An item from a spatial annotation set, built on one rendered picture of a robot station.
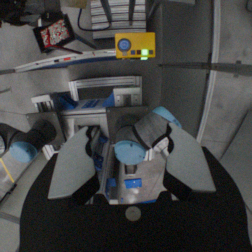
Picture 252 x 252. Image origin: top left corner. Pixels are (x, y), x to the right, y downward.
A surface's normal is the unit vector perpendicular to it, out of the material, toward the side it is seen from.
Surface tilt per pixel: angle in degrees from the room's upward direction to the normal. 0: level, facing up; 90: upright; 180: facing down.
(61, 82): 0
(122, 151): 8
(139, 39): 0
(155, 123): 53
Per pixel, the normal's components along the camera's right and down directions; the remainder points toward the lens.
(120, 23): 0.01, 0.46
